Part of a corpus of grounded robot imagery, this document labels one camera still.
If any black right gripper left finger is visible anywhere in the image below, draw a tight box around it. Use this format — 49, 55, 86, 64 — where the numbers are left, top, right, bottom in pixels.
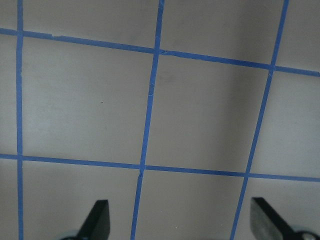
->
58, 199, 112, 240

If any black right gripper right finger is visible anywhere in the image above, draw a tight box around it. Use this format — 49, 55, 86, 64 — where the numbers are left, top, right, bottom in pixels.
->
249, 196, 320, 240

